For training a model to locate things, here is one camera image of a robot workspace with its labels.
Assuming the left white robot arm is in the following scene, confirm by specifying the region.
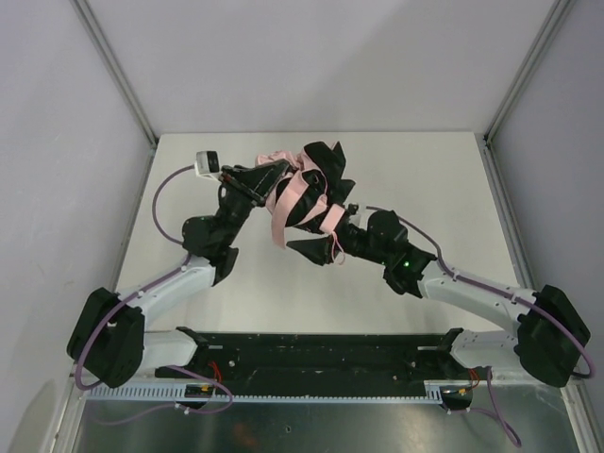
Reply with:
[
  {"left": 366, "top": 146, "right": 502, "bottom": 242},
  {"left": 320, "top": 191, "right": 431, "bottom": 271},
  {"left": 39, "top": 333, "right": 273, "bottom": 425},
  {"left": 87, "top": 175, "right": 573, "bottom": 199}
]
[{"left": 67, "top": 159, "right": 291, "bottom": 391}]

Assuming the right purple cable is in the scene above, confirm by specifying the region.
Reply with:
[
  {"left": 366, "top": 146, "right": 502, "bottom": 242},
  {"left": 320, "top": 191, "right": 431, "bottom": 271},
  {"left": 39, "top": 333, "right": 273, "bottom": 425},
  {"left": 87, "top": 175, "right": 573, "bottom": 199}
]
[{"left": 362, "top": 205, "right": 595, "bottom": 447}]

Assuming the aluminium frame post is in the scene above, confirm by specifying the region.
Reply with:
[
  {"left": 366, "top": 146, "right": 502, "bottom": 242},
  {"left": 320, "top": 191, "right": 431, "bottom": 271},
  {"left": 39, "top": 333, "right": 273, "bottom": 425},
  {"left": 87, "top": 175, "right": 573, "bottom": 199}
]
[
  {"left": 70, "top": 0, "right": 159, "bottom": 147},
  {"left": 480, "top": 0, "right": 577, "bottom": 143}
]

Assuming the aluminium frame rail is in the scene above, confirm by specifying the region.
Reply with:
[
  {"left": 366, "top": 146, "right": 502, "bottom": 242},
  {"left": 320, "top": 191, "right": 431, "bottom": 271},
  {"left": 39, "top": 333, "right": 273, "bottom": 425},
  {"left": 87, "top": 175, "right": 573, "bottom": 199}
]
[{"left": 477, "top": 136, "right": 591, "bottom": 388}]

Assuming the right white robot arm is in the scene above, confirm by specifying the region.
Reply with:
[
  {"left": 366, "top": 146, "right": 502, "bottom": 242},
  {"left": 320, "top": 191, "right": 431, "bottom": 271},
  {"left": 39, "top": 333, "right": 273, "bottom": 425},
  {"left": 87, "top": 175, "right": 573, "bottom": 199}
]
[{"left": 287, "top": 207, "right": 595, "bottom": 388}]

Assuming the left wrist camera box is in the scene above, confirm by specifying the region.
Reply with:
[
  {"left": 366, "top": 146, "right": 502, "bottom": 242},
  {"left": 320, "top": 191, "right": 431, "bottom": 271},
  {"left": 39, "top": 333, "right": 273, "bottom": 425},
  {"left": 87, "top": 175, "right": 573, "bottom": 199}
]
[{"left": 193, "top": 150, "right": 221, "bottom": 180}]

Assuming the right aluminium frame post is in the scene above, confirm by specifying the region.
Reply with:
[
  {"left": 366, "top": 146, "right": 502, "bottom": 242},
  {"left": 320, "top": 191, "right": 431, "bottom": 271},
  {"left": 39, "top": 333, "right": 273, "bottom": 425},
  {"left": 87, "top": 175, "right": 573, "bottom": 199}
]
[{"left": 480, "top": 0, "right": 577, "bottom": 143}]

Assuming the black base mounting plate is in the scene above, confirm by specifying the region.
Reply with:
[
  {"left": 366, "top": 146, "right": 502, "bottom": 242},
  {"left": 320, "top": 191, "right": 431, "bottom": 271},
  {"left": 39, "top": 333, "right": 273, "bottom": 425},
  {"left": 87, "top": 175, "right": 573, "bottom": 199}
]
[{"left": 181, "top": 328, "right": 487, "bottom": 398}]

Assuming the grey slotted cable duct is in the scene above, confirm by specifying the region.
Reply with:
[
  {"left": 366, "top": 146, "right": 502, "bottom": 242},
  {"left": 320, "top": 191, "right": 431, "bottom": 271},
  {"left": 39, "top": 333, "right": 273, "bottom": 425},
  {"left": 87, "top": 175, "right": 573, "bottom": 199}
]
[{"left": 85, "top": 380, "right": 473, "bottom": 405}]

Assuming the left aluminium frame post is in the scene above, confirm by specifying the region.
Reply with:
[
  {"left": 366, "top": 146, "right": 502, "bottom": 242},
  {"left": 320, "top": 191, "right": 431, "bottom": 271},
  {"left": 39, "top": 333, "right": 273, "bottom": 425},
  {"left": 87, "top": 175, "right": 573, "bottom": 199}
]
[{"left": 70, "top": 0, "right": 159, "bottom": 147}]

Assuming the pink folding umbrella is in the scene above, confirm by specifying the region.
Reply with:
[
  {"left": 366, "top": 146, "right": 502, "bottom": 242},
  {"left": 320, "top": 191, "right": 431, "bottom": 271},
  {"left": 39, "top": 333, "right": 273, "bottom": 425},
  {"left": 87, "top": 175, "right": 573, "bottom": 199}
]
[{"left": 255, "top": 142, "right": 355, "bottom": 248}]

